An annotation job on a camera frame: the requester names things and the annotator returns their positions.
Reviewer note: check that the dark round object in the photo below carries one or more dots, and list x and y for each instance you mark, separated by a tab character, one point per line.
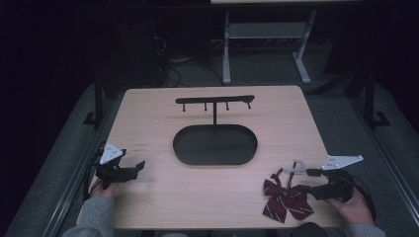
309	229

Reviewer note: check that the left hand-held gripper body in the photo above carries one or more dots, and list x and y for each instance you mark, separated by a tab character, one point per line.
110	154

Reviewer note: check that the person's left hand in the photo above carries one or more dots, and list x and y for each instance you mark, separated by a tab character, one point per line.
107	192

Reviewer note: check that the dark red striped bow tie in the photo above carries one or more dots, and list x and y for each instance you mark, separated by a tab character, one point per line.
286	200

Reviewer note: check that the white metal table frame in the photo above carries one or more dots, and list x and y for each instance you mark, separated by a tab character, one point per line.
227	52

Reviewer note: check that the black metal stand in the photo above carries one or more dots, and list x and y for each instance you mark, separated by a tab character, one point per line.
370	102
98	102

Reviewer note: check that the black hook stand with tray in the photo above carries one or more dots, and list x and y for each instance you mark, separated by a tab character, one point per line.
215	144

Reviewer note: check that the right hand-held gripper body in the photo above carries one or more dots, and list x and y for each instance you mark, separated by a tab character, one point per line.
336	191

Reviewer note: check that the person's right hand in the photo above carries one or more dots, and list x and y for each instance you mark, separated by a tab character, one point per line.
352	212

